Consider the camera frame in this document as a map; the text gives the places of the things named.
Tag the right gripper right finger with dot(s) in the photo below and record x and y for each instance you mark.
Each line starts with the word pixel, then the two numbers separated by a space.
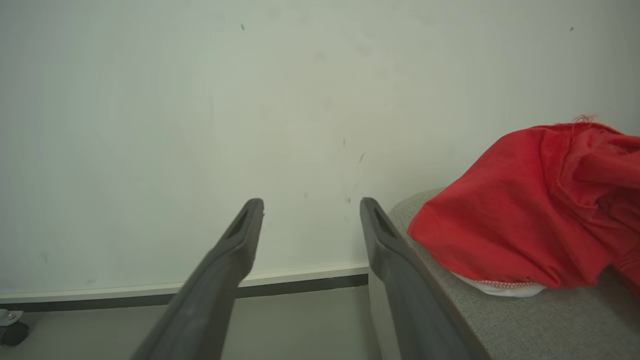
pixel 405 290

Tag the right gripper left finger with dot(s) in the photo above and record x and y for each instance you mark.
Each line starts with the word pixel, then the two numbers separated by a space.
pixel 210 290

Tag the red and white garment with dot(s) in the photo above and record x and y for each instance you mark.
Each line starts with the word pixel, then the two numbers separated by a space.
pixel 525 215

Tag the grey fabric sofa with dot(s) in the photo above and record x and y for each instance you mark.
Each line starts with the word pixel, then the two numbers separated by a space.
pixel 525 325

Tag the white and black baseboard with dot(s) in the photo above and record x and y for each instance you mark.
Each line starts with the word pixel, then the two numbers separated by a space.
pixel 100 296

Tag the black caster wheel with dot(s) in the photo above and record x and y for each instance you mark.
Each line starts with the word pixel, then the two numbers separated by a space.
pixel 12 334

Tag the grey metal frame leg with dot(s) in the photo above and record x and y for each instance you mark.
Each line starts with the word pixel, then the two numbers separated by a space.
pixel 9 317

